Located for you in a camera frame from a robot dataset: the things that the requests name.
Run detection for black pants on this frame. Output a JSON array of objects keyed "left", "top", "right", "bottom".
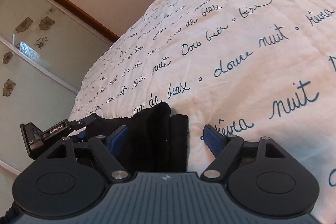
[{"left": 85, "top": 102, "right": 189, "bottom": 174}]

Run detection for white script-print bedspread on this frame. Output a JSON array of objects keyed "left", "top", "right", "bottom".
[{"left": 70, "top": 0, "right": 335, "bottom": 223}]

